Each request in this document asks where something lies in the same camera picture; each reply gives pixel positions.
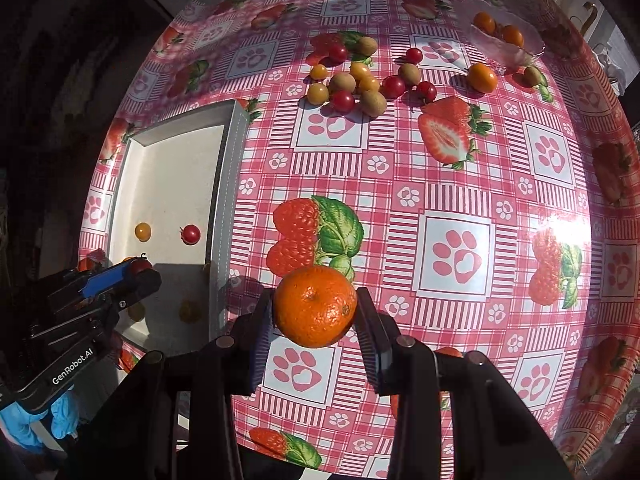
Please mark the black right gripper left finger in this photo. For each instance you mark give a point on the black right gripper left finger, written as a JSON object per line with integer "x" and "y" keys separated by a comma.
{"x": 252, "y": 334}

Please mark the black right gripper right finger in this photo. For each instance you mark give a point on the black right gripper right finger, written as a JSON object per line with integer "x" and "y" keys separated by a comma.
{"x": 380, "y": 341}

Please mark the large orange mandarin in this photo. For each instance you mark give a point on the large orange mandarin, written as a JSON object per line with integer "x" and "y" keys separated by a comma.
{"x": 314, "y": 306}

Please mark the dark yellow cherry tomato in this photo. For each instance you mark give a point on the dark yellow cherry tomato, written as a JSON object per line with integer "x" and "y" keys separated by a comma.
{"x": 143, "y": 232}

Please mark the blue gloved left hand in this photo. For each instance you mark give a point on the blue gloved left hand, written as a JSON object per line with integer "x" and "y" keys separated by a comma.
{"x": 64, "y": 420}

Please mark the yellow tomato in tray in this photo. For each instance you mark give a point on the yellow tomato in tray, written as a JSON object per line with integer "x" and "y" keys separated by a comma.
{"x": 190, "y": 312}

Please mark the white rectangular tray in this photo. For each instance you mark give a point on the white rectangular tray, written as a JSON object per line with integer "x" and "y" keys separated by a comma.
{"x": 184, "y": 170}

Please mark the brown kiwi berry large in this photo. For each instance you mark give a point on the brown kiwi berry large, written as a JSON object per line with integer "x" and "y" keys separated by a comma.
{"x": 372, "y": 103}

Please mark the yellow cherry tomato left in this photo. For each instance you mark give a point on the yellow cherry tomato left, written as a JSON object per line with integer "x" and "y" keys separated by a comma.
{"x": 317, "y": 94}

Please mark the dark red cherry tomato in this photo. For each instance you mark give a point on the dark red cherry tomato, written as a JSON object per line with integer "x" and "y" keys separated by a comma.
{"x": 393, "y": 87}

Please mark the orange cherry tomato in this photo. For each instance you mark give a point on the orange cherry tomato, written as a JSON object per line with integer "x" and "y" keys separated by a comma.
{"x": 359, "y": 71}
{"x": 368, "y": 83}

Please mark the brown kiwi berry middle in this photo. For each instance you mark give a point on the brown kiwi berry middle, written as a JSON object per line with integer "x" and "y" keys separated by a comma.
{"x": 342, "y": 82}

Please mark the small yellow cherry tomato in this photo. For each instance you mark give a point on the small yellow cherry tomato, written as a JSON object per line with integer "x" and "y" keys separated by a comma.
{"x": 318, "y": 72}

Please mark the brown kiwi berry centre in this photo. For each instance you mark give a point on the brown kiwi berry centre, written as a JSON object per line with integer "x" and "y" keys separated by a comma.
{"x": 410, "y": 74}

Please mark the orange cherry tomato upper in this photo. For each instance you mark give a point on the orange cherry tomato upper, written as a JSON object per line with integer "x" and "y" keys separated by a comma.
{"x": 359, "y": 71}

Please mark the small orange mandarin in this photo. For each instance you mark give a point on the small orange mandarin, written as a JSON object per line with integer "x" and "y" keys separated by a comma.
{"x": 482, "y": 78}

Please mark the red cherry tomato top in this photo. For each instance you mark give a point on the red cherry tomato top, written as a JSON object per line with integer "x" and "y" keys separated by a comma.
{"x": 414, "y": 56}

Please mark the brown kiwi berry top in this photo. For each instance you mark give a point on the brown kiwi berry top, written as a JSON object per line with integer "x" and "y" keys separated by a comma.
{"x": 366, "y": 46}

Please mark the green kiwi berry by bowl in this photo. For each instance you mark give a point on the green kiwi berry by bowl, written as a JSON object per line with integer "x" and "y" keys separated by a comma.
{"x": 532, "y": 76}

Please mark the mandarin in bowl right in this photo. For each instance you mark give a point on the mandarin in bowl right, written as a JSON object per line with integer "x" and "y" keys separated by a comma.
{"x": 512, "y": 35}

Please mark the mandarin in bowl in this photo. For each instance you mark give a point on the mandarin in bowl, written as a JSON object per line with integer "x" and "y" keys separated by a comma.
{"x": 485, "y": 22}
{"x": 512, "y": 35}

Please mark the mandarin in bowl left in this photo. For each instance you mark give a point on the mandarin in bowl left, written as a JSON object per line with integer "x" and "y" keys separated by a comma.
{"x": 485, "y": 22}

